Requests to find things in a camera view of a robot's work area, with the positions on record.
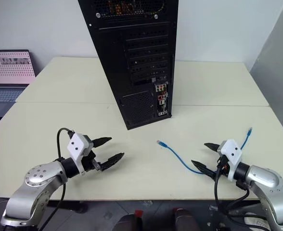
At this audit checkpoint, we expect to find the grey partition panel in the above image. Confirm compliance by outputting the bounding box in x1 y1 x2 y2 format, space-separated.
249 0 283 156

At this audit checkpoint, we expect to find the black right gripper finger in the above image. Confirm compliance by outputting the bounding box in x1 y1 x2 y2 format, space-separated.
191 159 216 180
204 142 221 153

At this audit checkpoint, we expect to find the black computer tower case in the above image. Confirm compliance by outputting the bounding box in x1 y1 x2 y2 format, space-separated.
77 0 180 131

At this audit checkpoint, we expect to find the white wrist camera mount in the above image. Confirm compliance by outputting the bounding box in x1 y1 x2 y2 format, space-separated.
67 133 91 176
219 139 244 181

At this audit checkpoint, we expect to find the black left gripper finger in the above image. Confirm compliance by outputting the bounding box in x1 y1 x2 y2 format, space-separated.
99 152 125 172
91 136 113 149

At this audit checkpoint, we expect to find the blue ethernet cable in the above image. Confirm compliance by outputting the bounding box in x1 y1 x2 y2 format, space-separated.
156 127 254 174

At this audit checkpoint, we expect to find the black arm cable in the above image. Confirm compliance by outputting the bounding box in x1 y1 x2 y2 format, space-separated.
213 156 269 220
39 127 75 231

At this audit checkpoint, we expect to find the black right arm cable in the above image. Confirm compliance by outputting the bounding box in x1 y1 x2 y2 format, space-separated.
213 156 269 220

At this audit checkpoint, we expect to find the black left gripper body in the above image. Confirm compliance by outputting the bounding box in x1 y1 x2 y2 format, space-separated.
80 135 102 172

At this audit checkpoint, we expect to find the dark rounded shape red mark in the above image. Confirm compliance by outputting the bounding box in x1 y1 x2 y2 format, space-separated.
112 209 153 231

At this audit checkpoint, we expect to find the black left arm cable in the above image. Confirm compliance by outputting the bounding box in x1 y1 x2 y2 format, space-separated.
39 127 75 231

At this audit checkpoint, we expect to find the black table frame bar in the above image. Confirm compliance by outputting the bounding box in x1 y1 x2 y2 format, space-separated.
46 201 89 214

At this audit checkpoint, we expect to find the white shoe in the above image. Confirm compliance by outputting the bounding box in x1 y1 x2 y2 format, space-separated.
243 211 268 226

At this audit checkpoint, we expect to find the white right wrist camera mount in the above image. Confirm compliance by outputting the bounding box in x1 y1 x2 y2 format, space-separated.
219 139 244 181

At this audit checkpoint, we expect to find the open grey laptop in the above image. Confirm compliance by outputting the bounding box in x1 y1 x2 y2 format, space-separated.
0 50 37 118

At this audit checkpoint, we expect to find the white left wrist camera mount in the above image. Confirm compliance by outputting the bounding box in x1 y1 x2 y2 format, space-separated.
67 133 91 176

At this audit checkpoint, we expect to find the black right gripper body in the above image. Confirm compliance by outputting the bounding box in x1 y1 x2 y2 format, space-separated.
213 146 230 181

